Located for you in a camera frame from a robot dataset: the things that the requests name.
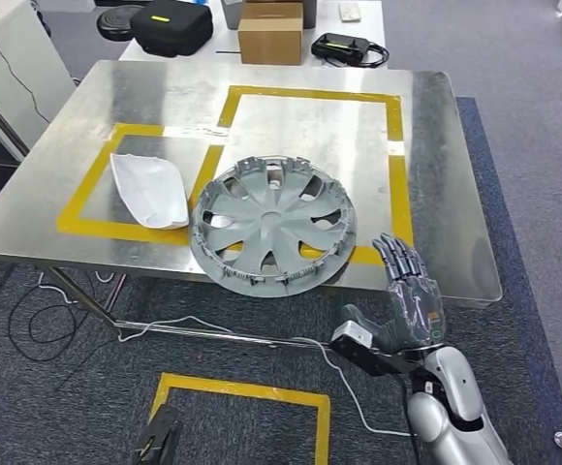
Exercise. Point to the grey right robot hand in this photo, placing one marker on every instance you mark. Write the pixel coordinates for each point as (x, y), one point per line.
(416, 314)

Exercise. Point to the grey plastic hubcap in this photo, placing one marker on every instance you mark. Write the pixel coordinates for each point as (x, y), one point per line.
(271, 221)

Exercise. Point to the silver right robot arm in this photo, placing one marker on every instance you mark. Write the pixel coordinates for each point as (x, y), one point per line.
(455, 404)

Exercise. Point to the yellow tape on workbench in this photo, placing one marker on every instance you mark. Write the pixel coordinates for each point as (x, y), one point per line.
(399, 192)

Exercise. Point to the steel workbench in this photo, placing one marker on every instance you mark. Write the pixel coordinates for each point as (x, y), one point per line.
(436, 192)

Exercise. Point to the yellow floor tape square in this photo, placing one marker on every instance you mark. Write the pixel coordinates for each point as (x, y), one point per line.
(322, 430)

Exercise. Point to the small white remote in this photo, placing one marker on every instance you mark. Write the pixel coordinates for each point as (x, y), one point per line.
(350, 11)

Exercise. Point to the brown cardboard box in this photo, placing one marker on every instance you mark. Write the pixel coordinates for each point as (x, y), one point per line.
(271, 38)

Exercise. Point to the white desk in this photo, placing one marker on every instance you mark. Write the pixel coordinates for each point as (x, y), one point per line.
(223, 54)

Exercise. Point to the white plastic mirror cover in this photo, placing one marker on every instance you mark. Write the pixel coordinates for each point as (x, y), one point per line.
(150, 189)

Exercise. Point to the black carry case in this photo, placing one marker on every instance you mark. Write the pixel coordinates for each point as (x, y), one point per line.
(169, 29)

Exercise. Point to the black round stool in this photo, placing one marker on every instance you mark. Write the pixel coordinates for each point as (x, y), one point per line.
(116, 22)

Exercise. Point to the metal floor rail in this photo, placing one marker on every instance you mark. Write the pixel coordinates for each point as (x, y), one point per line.
(213, 334)

